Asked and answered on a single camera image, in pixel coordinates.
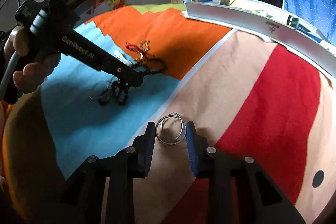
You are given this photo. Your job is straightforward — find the silver bangle ring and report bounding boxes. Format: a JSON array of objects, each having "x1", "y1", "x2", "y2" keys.
[{"x1": 155, "y1": 112, "x2": 187, "y2": 146}]

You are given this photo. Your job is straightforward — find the gold chain bracelet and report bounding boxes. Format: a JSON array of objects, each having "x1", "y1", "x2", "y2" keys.
[{"x1": 135, "y1": 40, "x2": 152, "y2": 62}]

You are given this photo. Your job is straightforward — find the cartoon wall stickers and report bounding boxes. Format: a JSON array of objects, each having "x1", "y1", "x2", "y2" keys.
[{"x1": 106, "y1": 0, "x2": 127, "y2": 10}]

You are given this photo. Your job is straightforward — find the white cartoon jewelry box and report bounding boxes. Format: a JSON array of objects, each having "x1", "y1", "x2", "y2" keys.
[{"x1": 183, "y1": 0, "x2": 335, "y2": 81}]

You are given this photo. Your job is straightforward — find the person's left hand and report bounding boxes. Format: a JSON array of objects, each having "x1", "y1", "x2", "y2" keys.
[{"x1": 3, "y1": 26, "x2": 61, "y2": 94}]

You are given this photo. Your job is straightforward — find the black bead necklace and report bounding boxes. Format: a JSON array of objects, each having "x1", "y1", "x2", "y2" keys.
[{"x1": 97, "y1": 57, "x2": 168, "y2": 106}]

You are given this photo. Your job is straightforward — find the colourful patchwork bedsheet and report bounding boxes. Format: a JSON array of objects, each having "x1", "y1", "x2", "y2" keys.
[{"x1": 1, "y1": 5, "x2": 335, "y2": 223}]

